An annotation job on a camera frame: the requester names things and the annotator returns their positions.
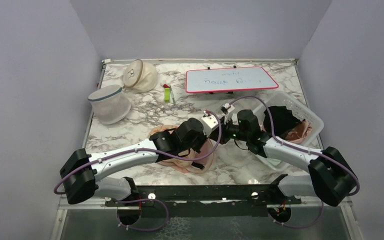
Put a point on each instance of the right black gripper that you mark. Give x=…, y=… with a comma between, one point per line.
x=226, y=138

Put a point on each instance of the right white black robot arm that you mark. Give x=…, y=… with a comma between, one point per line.
x=328, y=176

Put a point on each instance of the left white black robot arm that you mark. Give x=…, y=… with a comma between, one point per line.
x=82, y=172

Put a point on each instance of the light green bra pads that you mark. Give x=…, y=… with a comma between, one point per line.
x=274, y=163

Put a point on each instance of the pink bra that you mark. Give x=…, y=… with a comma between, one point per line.
x=298, y=134

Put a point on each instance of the white mesh laundry bag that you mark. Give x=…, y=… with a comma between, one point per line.
x=109, y=104

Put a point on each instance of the red framed whiteboard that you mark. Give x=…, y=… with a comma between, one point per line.
x=234, y=79

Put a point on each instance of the white plastic basket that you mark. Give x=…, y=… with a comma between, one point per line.
x=299, y=110

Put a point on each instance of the green red marker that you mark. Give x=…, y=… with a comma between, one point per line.
x=168, y=94

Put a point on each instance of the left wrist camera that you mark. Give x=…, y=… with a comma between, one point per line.
x=209, y=124

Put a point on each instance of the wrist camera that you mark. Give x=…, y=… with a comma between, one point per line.
x=209, y=124
x=227, y=107

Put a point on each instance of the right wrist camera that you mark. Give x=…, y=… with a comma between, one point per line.
x=227, y=107

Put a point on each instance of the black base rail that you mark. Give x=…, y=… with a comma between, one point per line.
x=194, y=201

